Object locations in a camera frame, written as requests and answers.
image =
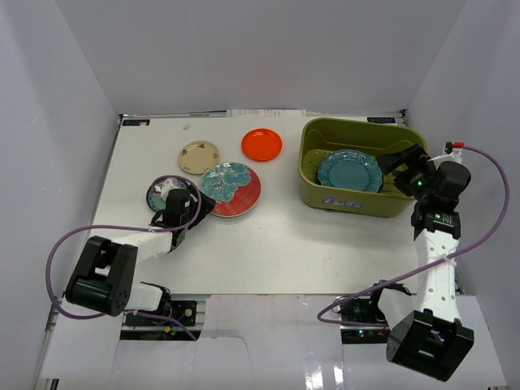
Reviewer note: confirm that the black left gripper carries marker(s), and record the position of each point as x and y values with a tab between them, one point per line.
201	204

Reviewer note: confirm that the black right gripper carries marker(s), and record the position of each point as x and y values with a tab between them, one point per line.
389	162

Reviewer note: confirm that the red teal floral plate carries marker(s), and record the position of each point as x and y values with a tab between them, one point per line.
235	188

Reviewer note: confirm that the teal scalloped plate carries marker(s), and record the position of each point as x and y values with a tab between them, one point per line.
350	170

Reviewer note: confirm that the blue white patterned plate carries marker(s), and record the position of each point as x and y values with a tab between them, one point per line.
154	202

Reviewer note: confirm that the orange round plate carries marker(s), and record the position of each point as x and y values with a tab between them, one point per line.
261	144

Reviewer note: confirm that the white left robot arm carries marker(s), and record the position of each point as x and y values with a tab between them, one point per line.
103	279

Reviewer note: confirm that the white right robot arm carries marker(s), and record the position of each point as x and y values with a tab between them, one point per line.
426	334

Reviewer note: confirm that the olive green plastic bin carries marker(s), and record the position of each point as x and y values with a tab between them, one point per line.
324	136

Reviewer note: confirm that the black label sticker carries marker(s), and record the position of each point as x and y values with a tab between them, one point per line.
135	122
381	120

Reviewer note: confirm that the cream floral small plate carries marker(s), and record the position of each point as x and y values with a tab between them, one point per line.
197	157

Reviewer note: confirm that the white paper sheets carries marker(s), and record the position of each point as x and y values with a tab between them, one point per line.
264	113

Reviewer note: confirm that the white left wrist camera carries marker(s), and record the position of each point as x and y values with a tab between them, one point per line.
163	188

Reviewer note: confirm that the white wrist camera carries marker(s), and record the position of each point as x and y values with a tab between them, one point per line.
452	152
163	188

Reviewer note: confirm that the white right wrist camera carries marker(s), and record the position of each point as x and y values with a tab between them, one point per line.
452	152

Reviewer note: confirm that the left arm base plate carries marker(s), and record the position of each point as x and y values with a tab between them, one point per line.
182	311

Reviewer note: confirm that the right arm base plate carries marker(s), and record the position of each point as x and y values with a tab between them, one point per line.
360	310

